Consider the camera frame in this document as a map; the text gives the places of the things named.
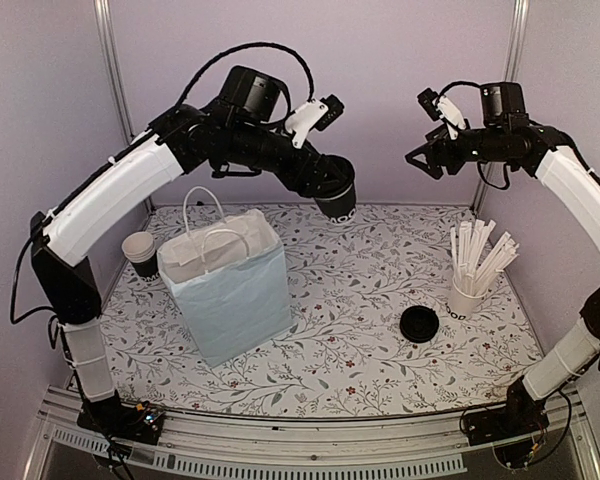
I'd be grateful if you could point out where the stack of black cups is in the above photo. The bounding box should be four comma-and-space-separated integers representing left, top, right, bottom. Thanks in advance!
121, 231, 158, 280

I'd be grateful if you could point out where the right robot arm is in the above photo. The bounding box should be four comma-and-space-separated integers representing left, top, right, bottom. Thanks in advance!
405, 81, 600, 436

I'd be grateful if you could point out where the floral table mat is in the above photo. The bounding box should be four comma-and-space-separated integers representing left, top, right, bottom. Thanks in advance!
101, 204, 542, 418

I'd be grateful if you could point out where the white cup holding straws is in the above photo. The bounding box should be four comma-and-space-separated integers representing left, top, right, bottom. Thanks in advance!
446, 280, 484, 321

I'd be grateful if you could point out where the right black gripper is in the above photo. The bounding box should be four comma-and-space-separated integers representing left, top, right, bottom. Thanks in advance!
404, 122, 506, 179

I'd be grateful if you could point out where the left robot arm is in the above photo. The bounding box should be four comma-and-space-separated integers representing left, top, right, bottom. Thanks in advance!
21, 66, 356, 434

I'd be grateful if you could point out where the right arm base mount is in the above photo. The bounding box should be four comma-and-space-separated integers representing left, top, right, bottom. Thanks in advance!
459, 400, 549, 470

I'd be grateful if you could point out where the black paper coffee cup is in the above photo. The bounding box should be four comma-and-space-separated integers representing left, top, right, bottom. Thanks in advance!
314, 155, 356, 224

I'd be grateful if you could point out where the aluminium frame post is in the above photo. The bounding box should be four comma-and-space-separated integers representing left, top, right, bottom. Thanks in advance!
92, 0, 156, 214
471, 0, 530, 215

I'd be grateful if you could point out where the right aluminium frame post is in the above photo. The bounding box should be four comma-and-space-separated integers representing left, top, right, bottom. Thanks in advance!
471, 0, 530, 215

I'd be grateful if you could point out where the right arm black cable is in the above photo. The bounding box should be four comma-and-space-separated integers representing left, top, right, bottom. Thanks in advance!
437, 80, 486, 99

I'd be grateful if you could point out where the white paper bag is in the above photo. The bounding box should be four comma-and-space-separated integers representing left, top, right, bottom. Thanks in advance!
157, 196, 294, 368

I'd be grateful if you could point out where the left aluminium frame post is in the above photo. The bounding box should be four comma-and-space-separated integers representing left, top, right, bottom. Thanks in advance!
92, 0, 156, 214

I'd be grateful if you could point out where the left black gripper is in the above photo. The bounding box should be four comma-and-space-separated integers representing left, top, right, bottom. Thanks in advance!
226, 120, 348, 198

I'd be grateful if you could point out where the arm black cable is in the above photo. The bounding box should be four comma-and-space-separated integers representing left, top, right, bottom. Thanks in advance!
177, 42, 315, 109
437, 80, 486, 99

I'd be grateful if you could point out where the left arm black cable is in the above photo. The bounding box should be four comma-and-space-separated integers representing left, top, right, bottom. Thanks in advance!
177, 42, 315, 109

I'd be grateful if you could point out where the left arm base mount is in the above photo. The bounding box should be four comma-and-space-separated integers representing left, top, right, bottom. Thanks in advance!
77, 392, 165, 445

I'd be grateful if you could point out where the stack of black lids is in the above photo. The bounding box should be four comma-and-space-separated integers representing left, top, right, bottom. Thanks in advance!
399, 305, 440, 344

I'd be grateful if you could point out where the front aluminium rail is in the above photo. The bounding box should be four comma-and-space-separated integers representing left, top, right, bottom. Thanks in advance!
23, 387, 600, 479

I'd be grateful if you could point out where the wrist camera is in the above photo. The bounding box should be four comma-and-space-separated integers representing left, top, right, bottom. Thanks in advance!
284, 94, 345, 149
417, 88, 468, 140

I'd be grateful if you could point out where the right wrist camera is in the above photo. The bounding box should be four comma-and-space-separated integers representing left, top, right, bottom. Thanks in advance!
417, 88, 468, 140

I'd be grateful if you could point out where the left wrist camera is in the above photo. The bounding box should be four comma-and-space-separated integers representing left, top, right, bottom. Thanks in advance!
284, 94, 345, 149

